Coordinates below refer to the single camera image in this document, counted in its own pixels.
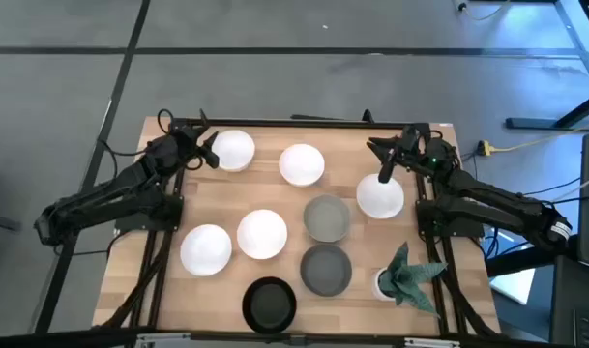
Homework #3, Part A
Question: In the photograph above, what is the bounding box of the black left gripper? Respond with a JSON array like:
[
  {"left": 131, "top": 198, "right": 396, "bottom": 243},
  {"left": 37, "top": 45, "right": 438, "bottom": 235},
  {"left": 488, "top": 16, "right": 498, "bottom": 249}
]
[{"left": 167, "top": 124, "right": 221, "bottom": 169}]

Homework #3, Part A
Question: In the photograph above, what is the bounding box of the light grey bowl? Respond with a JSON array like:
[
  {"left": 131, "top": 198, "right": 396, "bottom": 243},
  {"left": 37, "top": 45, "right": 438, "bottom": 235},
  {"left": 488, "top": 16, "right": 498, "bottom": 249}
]
[{"left": 303, "top": 193, "right": 352, "bottom": 244}]

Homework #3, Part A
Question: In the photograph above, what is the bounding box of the green plant in white pot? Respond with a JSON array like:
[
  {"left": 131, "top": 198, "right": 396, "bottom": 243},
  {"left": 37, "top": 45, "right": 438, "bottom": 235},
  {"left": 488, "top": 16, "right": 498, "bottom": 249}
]
[{"left": 370, "top": 241, "right": 449, "bottom": 320}]

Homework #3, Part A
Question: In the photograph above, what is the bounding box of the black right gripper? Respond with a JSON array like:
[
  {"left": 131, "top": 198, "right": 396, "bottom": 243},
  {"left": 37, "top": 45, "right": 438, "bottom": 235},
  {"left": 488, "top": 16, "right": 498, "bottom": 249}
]
[{"left": 368, "top": 123, "right": 435, "bottom": 185}]

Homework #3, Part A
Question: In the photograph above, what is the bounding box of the black office desk frame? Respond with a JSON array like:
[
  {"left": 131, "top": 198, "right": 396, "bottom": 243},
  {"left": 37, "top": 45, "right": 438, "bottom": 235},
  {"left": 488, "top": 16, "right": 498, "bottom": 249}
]
[{"left": 505, "top": 89, "right": 589, "bottom": 131}]

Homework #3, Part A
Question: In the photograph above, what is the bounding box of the black aluminium table frame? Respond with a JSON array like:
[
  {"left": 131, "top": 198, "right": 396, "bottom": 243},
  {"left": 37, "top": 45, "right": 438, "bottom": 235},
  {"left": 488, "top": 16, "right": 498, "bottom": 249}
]
[{"left": 93, "top": 113, "right": 503, "bottom": 339}]

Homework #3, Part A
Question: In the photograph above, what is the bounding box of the white bowl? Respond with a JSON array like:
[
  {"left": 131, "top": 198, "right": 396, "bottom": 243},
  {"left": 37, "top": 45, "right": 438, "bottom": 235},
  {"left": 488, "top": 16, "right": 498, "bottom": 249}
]
[
  {"left": 355, "top": 173, "right": 405, "bottom": 220},
  {"left": 211, "top": 129, "right": 256, "bottom": 173},
  {"left": 278, "top": 143, "right": 326, "bottom": 189},
  {"left": 179, "top": 223, "right": 233, "bottom": 277},
  {"left": 236, "top": 208, "right": 289, "bottom": 261}
]

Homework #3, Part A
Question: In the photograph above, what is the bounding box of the yellow cable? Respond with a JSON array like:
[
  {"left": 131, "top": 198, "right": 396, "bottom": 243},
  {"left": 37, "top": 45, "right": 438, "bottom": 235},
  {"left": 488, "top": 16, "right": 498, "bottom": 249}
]
[{"left": 491, "top": 120, "right": 589, "bottom": 152}]

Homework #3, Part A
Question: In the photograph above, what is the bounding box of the black bowl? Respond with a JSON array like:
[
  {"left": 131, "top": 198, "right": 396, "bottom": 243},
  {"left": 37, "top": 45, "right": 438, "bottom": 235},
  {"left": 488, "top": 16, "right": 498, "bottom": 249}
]
[{"left": 241, "top": 275, "right": 298, "bottom": 335}]

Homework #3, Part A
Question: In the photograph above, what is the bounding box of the dark grey bowl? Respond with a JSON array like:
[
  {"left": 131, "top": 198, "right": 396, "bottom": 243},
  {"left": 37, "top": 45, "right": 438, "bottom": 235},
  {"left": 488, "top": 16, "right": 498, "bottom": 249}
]
[{"left": 299, "top": 243, "right": 353, "bottom": 298}]

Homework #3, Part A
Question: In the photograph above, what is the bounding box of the black camera mount beam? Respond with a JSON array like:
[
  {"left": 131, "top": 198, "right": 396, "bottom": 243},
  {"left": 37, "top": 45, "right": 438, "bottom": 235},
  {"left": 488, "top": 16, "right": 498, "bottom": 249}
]
[{"left": 0, "top": 327, "right": 589, "bottom": 348}]

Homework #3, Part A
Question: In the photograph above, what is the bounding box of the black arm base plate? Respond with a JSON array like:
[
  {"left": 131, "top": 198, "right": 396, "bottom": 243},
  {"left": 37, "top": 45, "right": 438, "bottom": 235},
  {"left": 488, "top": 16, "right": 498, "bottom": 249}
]
[
  {"left": 416, "top": 198, "right": 485, "bottom": 239},
  {"left": 113, "top": 192, "right": 185, "bottom": 234}
]

